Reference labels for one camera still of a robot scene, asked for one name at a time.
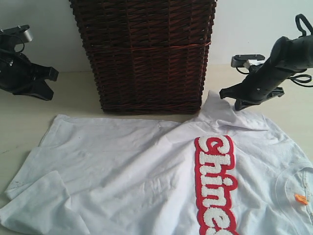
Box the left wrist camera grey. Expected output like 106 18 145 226
0 24 33 45

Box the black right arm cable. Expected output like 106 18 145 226
236 14 313 88

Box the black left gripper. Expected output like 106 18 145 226
0 52 59 100

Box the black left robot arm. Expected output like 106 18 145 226
0 34 59 101

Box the dark brown wicker basket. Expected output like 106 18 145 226
70 0 217 115

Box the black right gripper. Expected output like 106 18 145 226
219 61 285 111

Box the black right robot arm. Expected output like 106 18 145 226
219 35 313 111

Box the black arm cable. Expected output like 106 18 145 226
0 36 26 67
236 14 313 88

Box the white t-shirt red lettering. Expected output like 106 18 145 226
0 93 313 235

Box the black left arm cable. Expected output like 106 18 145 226
0 36 26 67

